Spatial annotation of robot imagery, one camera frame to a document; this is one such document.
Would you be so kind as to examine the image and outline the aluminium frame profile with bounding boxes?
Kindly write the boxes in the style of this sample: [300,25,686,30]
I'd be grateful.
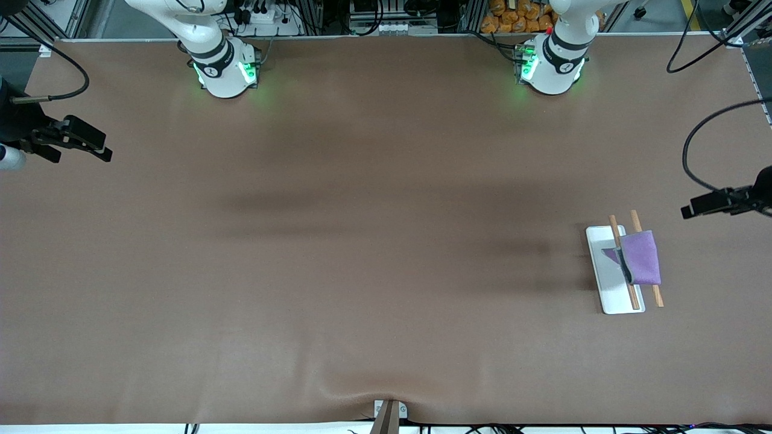
[0,0,91,58]
[721,0,772,50]

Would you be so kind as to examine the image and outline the black electronics box with cables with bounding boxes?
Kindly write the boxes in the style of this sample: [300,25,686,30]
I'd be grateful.
[349,0,440,36]

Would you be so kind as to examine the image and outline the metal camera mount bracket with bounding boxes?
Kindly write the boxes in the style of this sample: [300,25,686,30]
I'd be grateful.
[369,399,408,434]

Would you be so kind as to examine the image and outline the orange snack packets pile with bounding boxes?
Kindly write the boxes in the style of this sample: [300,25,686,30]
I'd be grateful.
[481,0,558,34]

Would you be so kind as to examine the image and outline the brown table cover mat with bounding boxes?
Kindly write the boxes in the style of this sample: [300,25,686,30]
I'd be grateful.
[0,33,772,426]

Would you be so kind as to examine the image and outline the white power strip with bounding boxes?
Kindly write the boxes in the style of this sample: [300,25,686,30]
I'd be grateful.
[237,0,303,37]

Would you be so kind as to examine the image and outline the purple microfibre towel grey edge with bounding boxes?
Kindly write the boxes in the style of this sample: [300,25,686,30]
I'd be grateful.
[602,230,663,287]

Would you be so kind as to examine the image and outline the white towel rack wooden bars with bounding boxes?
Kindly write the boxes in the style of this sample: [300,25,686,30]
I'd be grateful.
[585,209,665,315]

